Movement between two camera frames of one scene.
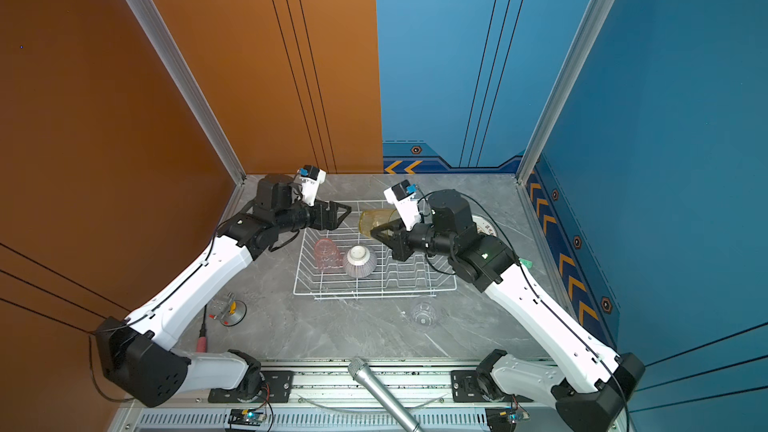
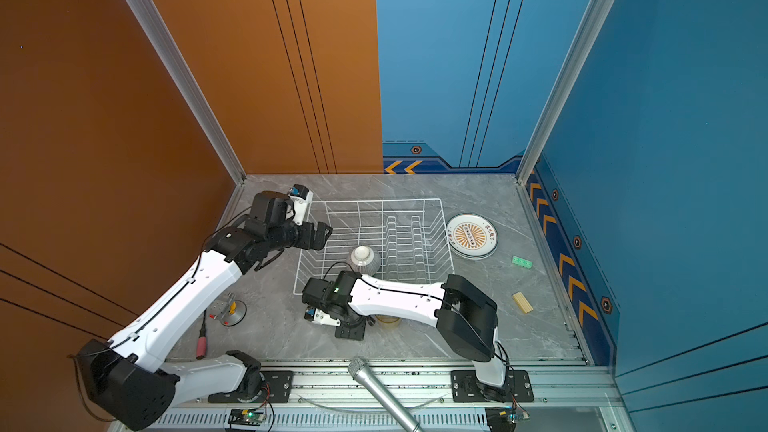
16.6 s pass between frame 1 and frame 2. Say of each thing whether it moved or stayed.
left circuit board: stayed
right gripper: moved
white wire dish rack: stayed
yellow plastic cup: moved
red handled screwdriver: stayed
